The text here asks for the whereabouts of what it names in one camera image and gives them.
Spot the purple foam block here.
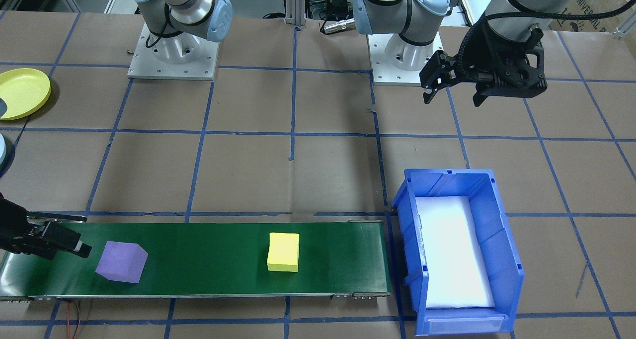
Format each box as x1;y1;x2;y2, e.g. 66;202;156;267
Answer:
95;241;149;284

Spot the yellow foam block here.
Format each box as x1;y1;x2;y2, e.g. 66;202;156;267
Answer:
267;232;301;273

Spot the yellow plate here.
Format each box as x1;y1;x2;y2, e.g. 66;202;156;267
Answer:
0;68;52;121

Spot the brown cardboard box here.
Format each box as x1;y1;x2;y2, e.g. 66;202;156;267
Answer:
547;0;636;34

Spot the aluminium profile bar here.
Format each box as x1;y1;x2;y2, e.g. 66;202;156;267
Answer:
614;18;636;39

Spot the green conveyor belt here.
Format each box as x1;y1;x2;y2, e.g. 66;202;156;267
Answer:
0;211;393;301

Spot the white foam pad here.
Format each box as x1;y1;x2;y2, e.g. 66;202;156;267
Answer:
415;196;496;309

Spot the blue plastic bin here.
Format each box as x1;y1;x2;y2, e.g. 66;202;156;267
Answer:
391;169;525;336

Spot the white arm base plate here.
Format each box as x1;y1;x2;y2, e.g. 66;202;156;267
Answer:
128;23;219;81
368;31;445;86

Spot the red conveyor wire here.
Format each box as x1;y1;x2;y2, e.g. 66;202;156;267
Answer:
65;299;95;339

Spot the black braided cable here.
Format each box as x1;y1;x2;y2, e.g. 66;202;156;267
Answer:
458;7;636;64

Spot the silver cable connector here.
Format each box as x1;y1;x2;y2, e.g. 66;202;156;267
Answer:
320;18;356;34

